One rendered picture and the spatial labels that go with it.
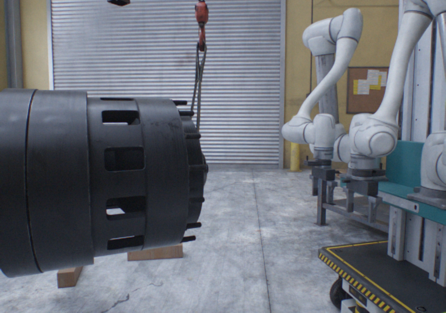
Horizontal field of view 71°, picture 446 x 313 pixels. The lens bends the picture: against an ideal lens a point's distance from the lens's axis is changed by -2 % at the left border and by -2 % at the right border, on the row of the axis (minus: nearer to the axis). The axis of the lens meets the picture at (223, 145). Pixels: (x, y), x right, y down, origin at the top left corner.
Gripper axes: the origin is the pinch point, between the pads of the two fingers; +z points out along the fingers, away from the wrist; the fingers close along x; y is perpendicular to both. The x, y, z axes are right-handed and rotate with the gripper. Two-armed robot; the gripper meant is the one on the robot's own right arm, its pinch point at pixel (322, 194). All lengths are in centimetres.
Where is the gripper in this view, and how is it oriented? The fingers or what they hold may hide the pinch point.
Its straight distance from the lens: 159.7
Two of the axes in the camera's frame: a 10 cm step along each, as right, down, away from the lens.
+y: 9.7, -0.2, 2.3
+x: -2.3, -0.9, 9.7
